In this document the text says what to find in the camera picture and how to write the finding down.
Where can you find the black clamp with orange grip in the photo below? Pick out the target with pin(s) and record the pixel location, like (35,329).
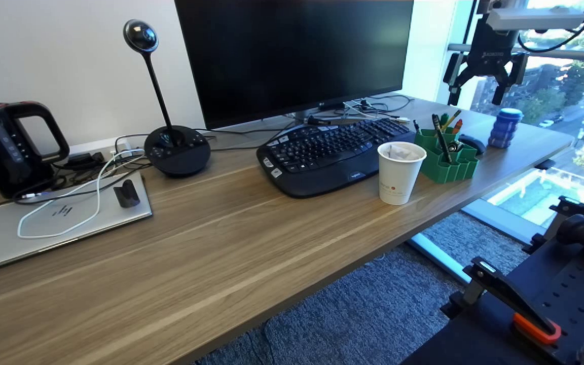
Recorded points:
(510,299)

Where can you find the black mount bracket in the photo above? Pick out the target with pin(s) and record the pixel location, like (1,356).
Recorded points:
(581,228)

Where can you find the black power adapter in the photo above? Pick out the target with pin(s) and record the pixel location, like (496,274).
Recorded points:
(84,160)

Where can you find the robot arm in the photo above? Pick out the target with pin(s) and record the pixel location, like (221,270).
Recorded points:
(489,5)

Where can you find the black conference camera with base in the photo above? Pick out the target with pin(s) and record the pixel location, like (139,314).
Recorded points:
(175,147)

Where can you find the green pen rack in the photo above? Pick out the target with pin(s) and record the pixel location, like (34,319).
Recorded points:
(449,165)

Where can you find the white paper cup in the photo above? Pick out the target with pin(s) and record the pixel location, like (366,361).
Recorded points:
(398,177)

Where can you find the black pen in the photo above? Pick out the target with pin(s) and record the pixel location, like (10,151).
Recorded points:
(416,126)

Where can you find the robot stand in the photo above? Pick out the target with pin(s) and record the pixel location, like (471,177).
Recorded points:
(545,309)

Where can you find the black computer mouse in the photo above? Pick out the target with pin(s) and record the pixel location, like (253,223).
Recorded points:
(472,143)

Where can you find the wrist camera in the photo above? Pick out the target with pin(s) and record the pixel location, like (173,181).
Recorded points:
(535,19)

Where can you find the black computer monitor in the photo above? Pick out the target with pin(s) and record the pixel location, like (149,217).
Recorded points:
(292,56)

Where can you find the window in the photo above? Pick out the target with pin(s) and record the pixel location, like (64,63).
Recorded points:
(566,126)

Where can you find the blue ribbed container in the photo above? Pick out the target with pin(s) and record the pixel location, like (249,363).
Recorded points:
(505,128)

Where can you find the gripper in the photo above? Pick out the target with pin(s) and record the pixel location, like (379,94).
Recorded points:
(492,48)

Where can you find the silver laptop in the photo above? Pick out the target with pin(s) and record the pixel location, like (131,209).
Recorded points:
(43,223)

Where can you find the small black stand piece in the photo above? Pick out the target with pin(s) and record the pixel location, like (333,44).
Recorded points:
(126,194)

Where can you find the black ergonomic keyboard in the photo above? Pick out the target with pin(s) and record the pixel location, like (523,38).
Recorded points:
(327,157)

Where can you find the black electric kettle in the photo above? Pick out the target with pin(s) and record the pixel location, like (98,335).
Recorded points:
(5,152)

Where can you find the red crayon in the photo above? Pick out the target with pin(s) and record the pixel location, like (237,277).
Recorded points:
(457,126)

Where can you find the yellow pencil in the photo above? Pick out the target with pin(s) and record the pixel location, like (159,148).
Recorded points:
(453,118)

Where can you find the green crayon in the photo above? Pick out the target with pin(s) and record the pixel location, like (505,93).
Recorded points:
(443,120)

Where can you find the black marker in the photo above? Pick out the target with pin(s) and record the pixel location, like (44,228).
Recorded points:
(442,139)

